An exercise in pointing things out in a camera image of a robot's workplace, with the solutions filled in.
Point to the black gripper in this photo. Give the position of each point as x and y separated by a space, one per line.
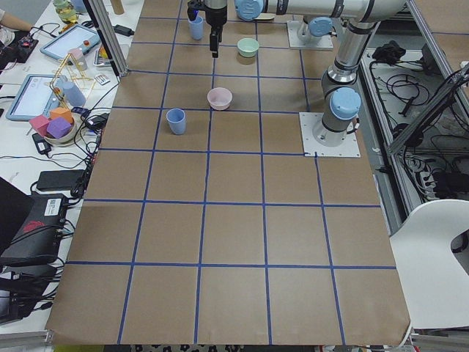
215 17

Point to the blue cup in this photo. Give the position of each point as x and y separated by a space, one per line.
73 94
176 121
196 28

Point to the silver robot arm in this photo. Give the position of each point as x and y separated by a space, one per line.
311 29
363 17

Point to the mint green bowl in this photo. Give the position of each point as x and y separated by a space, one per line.
247 47

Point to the pink bowl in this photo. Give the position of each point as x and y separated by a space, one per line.
219 98

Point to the black power brick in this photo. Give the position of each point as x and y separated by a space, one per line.
123 30

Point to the white remote control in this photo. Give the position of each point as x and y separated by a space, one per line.
102 79

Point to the teach pendant far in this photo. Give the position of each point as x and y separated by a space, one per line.
77 36

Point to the teach pendant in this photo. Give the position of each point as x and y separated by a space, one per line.
36 96
77 36

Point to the pale pink cup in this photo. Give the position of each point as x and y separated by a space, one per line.
76 58

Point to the blue cup on rack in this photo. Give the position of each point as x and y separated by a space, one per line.
73 94

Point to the bowl of coloured blocks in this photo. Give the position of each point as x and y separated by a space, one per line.
59 129

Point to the teach pendant near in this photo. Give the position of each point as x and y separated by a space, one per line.
36 96

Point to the black power adapter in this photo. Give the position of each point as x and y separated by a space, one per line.
59 180

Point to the black computer box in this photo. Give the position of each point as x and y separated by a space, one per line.
30 228

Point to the white chair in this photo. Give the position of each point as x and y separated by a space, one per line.
434 283

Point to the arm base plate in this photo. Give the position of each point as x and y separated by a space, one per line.
300 38
320 142

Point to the aluminium frame post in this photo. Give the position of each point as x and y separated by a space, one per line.
99 16

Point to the gold wire rack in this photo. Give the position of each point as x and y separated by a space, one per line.
68 72

